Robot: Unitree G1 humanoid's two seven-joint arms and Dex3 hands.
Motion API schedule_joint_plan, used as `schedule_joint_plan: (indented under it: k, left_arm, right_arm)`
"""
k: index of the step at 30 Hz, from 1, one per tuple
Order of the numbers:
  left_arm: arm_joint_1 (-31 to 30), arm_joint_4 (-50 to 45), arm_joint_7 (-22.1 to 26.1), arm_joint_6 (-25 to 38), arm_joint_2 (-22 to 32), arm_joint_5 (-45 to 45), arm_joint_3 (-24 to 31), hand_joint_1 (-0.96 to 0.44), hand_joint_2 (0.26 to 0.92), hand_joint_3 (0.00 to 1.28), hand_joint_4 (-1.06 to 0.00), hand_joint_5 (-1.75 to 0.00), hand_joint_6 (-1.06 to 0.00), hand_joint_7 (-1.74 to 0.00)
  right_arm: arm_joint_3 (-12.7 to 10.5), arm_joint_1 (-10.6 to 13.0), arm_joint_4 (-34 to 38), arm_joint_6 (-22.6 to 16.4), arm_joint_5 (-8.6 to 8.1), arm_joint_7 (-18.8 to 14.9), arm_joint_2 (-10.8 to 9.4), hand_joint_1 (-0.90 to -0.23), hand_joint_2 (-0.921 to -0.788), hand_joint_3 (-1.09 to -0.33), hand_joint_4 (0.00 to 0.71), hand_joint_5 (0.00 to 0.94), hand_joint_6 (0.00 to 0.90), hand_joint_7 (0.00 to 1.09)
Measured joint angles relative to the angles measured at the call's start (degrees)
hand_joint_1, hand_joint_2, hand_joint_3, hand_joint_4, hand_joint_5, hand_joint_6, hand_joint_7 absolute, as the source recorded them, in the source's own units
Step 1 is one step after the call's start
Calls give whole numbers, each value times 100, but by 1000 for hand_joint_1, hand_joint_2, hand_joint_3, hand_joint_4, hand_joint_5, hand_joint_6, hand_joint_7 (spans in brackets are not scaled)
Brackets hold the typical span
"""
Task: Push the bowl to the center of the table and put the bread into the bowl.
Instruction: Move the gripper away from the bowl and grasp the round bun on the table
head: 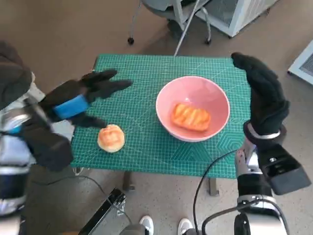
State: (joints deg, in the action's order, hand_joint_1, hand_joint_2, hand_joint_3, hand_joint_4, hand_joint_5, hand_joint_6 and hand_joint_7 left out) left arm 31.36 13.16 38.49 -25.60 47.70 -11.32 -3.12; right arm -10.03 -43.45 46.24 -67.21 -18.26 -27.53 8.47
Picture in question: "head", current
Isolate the grey office chair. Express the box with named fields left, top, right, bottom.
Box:
left=127, top=0, right=212, bottom=45

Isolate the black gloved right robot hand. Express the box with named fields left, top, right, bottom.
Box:
left=231, top=52, right=291, bottom=136

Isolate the round toy bread bun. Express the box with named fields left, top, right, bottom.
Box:
left=97, top=124, right=127, bottom=154

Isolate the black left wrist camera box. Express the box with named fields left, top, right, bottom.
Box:
left=21, top=97, right=74, bottom=172

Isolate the white slanted pole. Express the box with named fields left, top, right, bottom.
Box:
left=173, top=0, right=208, bottom=58

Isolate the green cutting mat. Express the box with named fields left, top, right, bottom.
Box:
left=70, top=53, right=252, bottom=177

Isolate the long striped toy bread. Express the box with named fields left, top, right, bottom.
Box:
left=170, top=103, right=211, bottom=133

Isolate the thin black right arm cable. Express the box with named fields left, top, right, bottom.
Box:
left=193, top=149, right=237, bottom=231

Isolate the white framed mesh panel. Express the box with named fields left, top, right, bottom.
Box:
left=287, top=39, right=313, bottom=86

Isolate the white mesh-front cabinet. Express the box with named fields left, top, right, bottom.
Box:
left=195, top=0, right=278, bottom=39

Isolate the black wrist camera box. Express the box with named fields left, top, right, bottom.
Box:
left=256, top=144, right=312, bottom=196
left=21, top=97, right=74, bottom=172

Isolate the black metal frame stand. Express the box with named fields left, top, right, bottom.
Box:
left=78, top=188, right=127, bottom=235

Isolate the pink bowl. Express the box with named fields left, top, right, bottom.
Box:
left=156, top=76, right=230, bottom=143

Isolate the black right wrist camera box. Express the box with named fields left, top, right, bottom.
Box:
left=256, top=144, right=312, bottom=196

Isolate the white shoe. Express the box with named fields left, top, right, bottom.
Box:
left=138, top=215, right=154, bottom=233
left=178, top=218, right=193, bottom=232

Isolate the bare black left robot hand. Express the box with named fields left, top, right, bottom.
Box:
left=40, top=70, right=134, bottom=129

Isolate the thin black floor cable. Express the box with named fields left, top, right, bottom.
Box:
left=26, top=176, right=132, bottom=223

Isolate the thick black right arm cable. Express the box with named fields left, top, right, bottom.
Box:
left=201, top=207, right=291, bottom=235

